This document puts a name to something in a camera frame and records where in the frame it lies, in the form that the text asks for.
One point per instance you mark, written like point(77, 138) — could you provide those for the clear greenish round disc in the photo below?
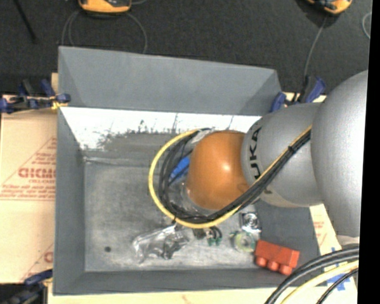
point(243, 242)

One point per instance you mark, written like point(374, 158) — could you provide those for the clear plastic bottle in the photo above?
point(155, 245)

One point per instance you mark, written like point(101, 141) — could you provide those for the shiny square metal piece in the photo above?
point(250, 221)

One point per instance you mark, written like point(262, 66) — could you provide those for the red-orange toy building block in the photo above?
point(278, 256)

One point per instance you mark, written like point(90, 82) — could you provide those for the grey metal bin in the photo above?
point(118, 192)

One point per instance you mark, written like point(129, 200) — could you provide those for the brown cardboard board, red print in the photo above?
point(21, 222)

